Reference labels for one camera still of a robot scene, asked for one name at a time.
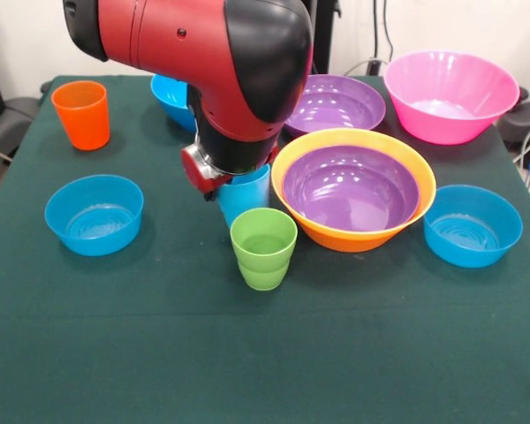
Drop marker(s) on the deep blue plastic bowl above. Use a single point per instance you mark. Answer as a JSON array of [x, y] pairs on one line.
[[172, 99]]

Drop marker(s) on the shallow blue plastic bowl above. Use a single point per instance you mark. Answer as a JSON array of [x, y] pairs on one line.
[[472, 229], [95, 225]]

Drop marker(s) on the orange plastic bowl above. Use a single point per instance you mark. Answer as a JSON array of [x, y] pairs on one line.
[[349, 240]]

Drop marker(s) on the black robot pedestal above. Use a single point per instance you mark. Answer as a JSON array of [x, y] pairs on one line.
[[324, 35]]

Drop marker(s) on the light blue plastic cup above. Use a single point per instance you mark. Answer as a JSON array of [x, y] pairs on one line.
[[247, 194]]

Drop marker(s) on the orange plastic cup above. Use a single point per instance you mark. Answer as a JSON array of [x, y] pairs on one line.
[[81, 119]]

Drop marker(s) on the green plastic cup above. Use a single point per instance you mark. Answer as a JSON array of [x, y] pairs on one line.
[[262, 252]]

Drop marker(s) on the black rounded equipment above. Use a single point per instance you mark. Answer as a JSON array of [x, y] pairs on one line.
[[527, 119]]

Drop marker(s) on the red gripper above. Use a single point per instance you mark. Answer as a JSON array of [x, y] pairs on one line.
[[196, 174]]

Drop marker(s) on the pink plastic bowl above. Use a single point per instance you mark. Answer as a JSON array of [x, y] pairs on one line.
[[450, 106]]

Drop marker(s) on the dark green tablecloth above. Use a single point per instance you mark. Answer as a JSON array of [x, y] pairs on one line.
[[265, 353]]

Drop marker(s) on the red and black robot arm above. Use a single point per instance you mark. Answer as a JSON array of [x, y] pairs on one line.
[[212, 66]]

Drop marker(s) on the black power plug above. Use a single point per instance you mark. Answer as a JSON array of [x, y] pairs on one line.
[[373, 67]]

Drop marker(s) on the purple plastic bowl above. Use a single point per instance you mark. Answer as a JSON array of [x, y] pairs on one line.
[[349, 106], [351, 194]]

